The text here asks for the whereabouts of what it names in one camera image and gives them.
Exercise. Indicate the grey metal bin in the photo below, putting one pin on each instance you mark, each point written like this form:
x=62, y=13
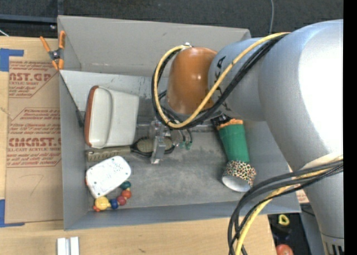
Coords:
x=181, y=175

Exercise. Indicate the green cup with orange top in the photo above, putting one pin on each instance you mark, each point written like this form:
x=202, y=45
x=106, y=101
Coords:
x=233, y=142

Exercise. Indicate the white plastic device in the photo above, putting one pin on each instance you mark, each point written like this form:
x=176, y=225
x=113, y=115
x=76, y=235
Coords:
x=107, y=175

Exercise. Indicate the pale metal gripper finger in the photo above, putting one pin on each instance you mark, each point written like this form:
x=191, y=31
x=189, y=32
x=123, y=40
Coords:
x=155, y=129
x=158, y=150

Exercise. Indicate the brown cardboard board, red print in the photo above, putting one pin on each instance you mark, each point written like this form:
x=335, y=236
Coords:
x=33, y=125

